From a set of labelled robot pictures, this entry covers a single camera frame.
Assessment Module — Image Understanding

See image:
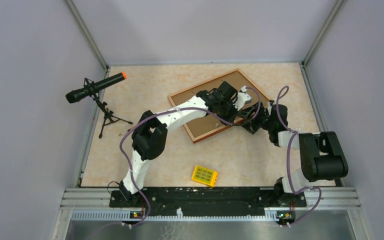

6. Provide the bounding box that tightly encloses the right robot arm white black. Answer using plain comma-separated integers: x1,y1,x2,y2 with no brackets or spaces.
238,104,349,206

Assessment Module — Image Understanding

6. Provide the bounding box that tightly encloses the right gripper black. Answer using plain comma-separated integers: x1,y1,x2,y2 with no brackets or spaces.
238,101,275,134

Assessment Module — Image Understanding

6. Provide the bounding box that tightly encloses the aluminium rail frame front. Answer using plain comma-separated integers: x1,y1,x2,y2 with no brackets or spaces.
52,186,371,240

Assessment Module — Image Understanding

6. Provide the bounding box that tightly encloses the black microphone orange tip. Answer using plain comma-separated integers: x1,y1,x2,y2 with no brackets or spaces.
65,72,127,104

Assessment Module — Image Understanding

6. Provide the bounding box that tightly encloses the red wooden picture frame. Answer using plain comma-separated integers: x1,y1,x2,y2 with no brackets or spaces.
168,68,269,144

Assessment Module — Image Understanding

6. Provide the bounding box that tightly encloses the black mini tripod stand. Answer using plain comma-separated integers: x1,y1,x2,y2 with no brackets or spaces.
90,93,133,139

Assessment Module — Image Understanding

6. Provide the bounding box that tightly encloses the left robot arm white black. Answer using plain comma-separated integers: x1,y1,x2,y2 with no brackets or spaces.
119,81,252,207

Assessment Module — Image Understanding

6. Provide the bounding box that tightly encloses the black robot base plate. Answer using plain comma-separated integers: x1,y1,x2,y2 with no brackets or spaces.
109,186,307,217

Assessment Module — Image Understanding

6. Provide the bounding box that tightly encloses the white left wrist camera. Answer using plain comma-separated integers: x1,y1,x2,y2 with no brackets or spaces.
233,85,253,111

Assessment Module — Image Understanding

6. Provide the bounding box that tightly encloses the white slotted cable duct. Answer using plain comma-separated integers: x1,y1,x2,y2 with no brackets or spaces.
71,208,278,222

